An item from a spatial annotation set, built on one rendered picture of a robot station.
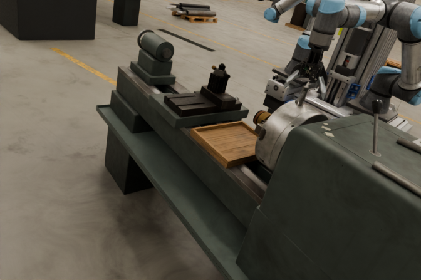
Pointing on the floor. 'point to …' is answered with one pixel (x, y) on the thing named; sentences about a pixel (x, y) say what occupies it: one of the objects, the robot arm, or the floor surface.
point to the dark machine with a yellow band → (49, 0)
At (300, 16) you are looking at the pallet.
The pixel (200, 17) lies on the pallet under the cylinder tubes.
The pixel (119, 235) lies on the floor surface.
